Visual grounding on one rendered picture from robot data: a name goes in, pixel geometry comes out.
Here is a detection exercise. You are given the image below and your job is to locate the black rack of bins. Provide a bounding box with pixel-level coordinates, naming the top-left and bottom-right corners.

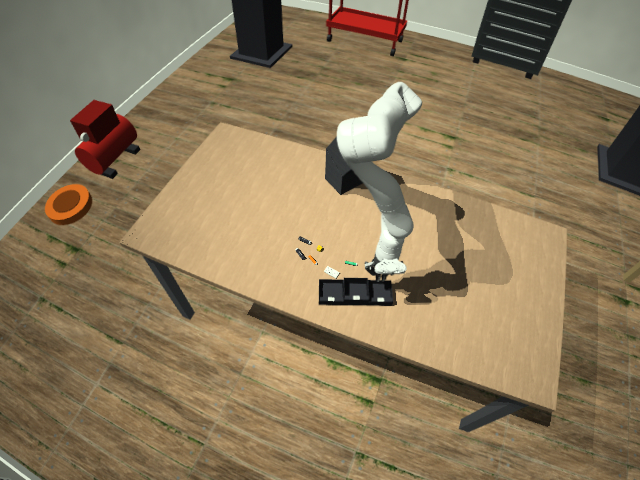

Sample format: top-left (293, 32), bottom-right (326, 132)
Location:
top-left (319, 278), bottom-right (393, 306)

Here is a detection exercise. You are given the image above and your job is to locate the white domino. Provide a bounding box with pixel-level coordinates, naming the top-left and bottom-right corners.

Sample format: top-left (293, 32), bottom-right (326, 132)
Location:
top-left (324, 266), bottom-right (340, 278)

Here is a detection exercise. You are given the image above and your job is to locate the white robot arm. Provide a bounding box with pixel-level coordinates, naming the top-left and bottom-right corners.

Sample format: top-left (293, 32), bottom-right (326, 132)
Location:
top-left (337, 82), bottom-right (422, 274)

